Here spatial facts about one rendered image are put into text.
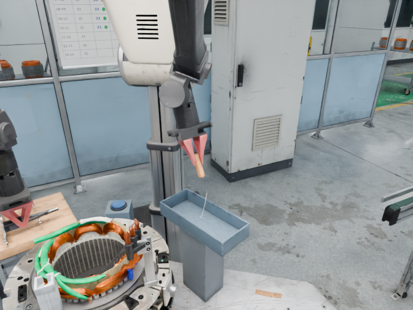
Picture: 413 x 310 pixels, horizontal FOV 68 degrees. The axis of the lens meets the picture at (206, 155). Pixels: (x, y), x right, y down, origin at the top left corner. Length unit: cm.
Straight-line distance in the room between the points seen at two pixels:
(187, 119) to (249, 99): 211
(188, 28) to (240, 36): 210
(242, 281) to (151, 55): 75
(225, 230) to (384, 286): 164
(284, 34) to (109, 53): 149
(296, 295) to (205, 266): 32
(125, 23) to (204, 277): 73
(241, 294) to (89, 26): 228
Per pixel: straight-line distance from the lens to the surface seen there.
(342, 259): 244
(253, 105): 286
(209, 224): 89
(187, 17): 54
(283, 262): 229
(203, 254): 89
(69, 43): 275
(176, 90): 66
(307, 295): 108
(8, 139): 77
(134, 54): 91
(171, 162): 102
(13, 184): 83
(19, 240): 90
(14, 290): 73
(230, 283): 107
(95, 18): 276
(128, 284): 65
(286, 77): 301
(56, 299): 60
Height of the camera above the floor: 158
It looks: 26 degrees down
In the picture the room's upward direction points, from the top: straight up
